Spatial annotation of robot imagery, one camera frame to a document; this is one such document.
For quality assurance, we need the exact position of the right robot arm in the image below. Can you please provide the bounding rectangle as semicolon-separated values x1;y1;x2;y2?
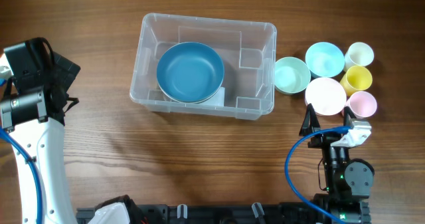
299;104;375;224

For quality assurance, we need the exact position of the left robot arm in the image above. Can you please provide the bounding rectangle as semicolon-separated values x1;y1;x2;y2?
1;48;80;223

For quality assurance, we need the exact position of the white label sticker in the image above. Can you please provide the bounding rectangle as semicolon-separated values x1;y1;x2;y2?
200;87;225;106

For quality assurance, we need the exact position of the yellow cup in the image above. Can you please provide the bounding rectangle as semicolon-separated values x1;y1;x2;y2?
340;66;373;96

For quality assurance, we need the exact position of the right blue cable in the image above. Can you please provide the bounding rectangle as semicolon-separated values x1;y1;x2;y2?
284;126;351;224

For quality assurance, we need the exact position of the pink small bowl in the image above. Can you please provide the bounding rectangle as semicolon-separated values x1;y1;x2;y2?
305;77;347;116

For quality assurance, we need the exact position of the blue cable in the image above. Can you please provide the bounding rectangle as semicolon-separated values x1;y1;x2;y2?
0;79;44;224
284;126;351;224

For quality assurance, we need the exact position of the pink cup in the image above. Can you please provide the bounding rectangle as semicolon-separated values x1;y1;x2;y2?
345;91;378;118

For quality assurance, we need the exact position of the light blue small bowl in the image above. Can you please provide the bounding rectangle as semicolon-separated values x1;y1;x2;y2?
305;42;345;78

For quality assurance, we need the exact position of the dark blue bowl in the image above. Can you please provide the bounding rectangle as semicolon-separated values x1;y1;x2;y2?
156;42;225;89

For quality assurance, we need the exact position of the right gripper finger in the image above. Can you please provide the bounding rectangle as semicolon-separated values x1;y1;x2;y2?
299;104;321;136
343;106;357;126

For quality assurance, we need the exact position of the mint green small bowl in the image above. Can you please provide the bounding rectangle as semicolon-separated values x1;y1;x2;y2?
274;56;311;94

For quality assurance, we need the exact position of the clear plastic storage container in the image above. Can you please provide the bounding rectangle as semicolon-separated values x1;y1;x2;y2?
129;13;278;120

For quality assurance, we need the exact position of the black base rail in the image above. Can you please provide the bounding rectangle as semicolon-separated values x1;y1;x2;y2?
75;202;371;224

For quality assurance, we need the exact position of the cream white cup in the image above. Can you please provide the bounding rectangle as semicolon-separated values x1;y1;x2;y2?
343;42;375;72

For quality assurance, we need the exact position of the left blue cable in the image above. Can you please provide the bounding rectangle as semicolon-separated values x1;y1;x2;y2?
0;79;44;224

